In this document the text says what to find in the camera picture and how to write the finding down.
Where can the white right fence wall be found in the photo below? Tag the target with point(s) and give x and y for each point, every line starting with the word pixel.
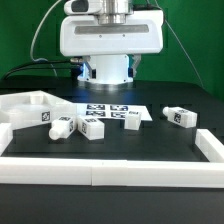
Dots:
pixel 210 146

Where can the white left fence wall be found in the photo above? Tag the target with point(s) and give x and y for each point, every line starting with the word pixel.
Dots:
pixel 6 136

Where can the white fence wall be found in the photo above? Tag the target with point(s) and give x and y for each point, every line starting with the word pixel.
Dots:
pixel 210 146
pixel 111 172
pixel 6 136

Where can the white sheet with tags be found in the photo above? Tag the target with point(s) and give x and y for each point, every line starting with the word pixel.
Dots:
pixel 111 111

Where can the white square tabletop part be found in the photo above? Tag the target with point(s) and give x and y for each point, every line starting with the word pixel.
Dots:
pixel 33 108

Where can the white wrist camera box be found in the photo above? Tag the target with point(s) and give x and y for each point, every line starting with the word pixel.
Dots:
pixel 81 7

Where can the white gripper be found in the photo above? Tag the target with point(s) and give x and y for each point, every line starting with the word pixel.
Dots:
pixel 84 36

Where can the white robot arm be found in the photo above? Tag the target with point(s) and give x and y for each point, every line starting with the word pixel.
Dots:
pixel 111 70

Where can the white front fence wall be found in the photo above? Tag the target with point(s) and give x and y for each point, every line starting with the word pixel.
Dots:
pixel 111 172

